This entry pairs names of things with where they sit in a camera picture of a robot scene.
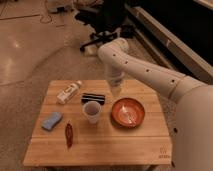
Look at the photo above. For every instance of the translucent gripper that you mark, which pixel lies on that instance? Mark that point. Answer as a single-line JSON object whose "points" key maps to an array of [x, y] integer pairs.
{"points": [[116, 90]]}

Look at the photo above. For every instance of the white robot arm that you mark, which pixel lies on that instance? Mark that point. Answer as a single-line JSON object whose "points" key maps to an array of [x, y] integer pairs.
{"points": [[192, 148]]}

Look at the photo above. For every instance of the orange bowl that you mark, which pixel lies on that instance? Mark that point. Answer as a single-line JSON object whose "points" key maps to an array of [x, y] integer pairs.
{"points": [[128, 112]]}

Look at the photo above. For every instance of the white plastic bottle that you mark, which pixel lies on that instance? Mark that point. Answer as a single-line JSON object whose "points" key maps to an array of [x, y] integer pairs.
{"points": [[64, 96]]}

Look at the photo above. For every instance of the wooden table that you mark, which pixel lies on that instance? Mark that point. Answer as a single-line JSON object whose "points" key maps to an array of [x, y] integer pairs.
{"points": [[104, 143]]}

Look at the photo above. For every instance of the red chili pepper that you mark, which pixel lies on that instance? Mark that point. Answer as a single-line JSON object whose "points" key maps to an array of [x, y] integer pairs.
{"points": [[69, 135]]}

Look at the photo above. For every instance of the black office chair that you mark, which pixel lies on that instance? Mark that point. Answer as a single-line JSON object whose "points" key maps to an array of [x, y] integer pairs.
{"points": [[104, 19]]}

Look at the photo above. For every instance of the blue sponge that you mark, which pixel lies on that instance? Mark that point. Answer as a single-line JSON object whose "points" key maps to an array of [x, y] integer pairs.
{"points": [[51, 121]]}

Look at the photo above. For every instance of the long grey rail beam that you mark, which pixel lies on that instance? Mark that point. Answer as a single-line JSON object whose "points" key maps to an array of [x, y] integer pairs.
{"points": [[189, 58]]}

